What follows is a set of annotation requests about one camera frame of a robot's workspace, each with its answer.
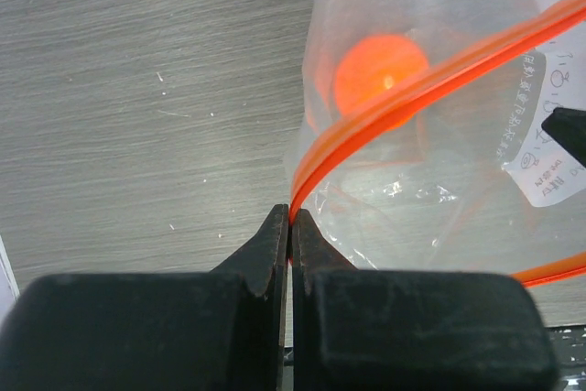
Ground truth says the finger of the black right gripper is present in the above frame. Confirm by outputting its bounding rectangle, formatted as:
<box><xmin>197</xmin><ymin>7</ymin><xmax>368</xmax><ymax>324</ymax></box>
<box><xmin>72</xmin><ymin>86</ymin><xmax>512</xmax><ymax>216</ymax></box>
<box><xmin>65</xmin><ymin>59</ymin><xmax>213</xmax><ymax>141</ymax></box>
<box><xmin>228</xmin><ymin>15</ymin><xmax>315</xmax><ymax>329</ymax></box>
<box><xmin>541</xmin><ymin>107</ymin><xmax>586</xmax><ymax>167</ymax></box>

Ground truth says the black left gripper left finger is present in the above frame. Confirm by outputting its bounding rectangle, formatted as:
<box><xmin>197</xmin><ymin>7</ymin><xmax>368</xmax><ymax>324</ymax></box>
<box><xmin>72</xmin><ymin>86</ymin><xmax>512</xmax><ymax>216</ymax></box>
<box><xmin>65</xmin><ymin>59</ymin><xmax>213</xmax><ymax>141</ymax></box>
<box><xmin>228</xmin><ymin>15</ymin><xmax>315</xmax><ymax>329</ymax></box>
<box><xmin>1</xmin><ymin>204</ymin><xmax>288</xmax><ymax>390</ymax></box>

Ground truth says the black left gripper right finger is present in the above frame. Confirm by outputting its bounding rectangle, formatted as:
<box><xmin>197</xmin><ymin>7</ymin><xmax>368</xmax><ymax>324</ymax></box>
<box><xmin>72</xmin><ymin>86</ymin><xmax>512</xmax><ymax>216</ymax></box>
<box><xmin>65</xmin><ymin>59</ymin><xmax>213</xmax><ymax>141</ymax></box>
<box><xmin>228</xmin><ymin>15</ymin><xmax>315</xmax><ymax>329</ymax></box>
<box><xmin>290</xmin><ymin>210</ymin><xmax>559</xmax><ymax>390</ymax></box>

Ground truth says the clear zip bag orange zipper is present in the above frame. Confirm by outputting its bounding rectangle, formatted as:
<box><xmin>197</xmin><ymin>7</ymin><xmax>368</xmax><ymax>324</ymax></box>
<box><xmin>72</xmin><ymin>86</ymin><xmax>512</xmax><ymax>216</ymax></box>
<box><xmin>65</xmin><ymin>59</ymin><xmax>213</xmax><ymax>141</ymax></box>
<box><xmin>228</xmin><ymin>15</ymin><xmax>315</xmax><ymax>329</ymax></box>
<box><xmin>287</xmin><ymin>0</ymin><xmax>585</xmax><ymax>287</ymax></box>

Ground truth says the orange tangerine with leaf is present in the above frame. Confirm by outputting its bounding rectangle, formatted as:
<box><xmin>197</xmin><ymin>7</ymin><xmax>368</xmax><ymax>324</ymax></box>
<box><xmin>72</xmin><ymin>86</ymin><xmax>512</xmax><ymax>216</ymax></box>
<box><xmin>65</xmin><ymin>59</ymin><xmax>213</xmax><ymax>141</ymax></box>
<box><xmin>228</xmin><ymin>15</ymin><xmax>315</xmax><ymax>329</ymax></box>
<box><xmin>304</xmin><ymin>34</ymin><xmax>431</xmax><ymax>136</ymax></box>

